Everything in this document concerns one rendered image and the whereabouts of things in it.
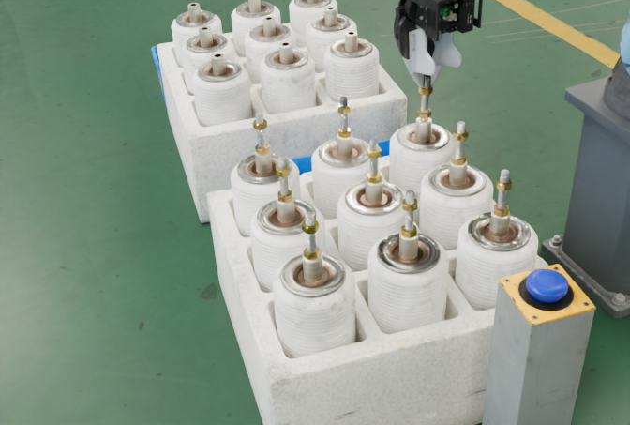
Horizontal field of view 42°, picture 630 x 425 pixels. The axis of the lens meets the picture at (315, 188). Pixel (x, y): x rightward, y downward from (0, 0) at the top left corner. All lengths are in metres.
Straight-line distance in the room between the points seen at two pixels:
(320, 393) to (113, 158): 0.86
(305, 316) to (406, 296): 0.12
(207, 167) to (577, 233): 0.61
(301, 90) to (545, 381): 0.72
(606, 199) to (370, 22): 1.10
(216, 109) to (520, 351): 0.73
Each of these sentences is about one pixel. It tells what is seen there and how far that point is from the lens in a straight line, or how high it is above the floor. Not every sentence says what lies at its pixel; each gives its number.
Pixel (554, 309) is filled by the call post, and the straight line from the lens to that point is 0.83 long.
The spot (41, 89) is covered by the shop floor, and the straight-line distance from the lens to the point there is 2.01.
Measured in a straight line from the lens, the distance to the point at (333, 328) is 0.94.
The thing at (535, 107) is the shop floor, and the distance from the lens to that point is 1.80.
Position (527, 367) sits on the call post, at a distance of 0.85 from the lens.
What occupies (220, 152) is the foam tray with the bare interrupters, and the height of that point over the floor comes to 0.14.
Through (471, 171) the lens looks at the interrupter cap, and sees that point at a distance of 1.11.
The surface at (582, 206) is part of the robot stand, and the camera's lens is 1.29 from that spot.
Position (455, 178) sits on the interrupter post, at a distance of 1.08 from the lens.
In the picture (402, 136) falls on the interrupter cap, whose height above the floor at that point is 0.25.
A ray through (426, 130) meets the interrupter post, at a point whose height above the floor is 0.27.
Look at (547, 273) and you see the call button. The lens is 0.84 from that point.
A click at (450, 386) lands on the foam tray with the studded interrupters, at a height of 0.09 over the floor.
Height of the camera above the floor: 0.87
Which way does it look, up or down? 35 degrees down
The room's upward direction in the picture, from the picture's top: 3 degrees counter-clockwise
